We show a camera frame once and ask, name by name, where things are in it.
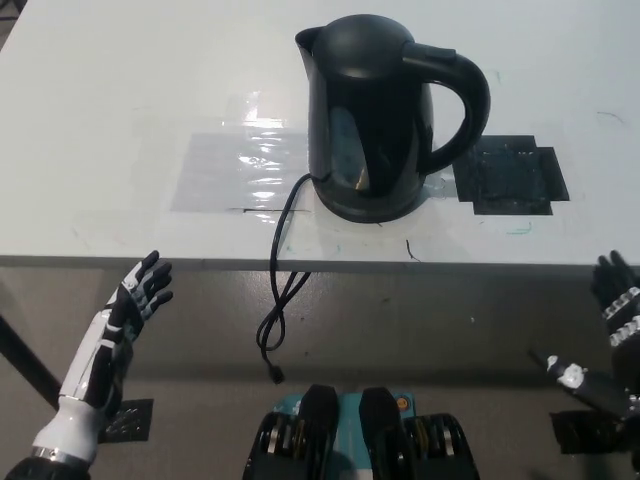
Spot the black tape patch on desk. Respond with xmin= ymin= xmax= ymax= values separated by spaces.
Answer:
xmin=452 ymin=134 xmax=571 ymax=216

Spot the white and black left hand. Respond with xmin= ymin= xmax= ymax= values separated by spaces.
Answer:
xmin=58 ymin=249 xmax=175 ymax=416

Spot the black round kettle base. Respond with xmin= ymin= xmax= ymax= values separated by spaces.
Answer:
xmin=317 ymin=193 xmax=425 ymax=225

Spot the large clear plastic sheet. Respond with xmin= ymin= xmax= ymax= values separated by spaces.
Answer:
xmin=171 ymin=130 xmax=312 ymax=214

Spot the black floor tape patch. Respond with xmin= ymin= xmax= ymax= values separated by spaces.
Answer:
xmin=98 ymin=398 xmax=154 ymax=444

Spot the black power cord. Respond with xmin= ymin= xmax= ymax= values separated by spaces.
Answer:
xmin=256 ymin=173 xmax=314 ymax=385

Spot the black electric kettle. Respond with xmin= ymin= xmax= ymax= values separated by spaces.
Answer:
xmin=293 ymin=14 xmax=492 ymax=221

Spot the black and teal robot body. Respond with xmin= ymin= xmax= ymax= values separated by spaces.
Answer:
xmin=242 ymin=383 xmax=484 ymax=480

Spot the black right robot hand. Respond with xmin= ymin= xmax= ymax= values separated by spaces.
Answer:
xmin=528 ymin=249 xmax=640 ymax=427

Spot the black table leg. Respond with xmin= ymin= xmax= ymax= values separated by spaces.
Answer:
xmin=0 ymin=314 xmax=66 ymax=412

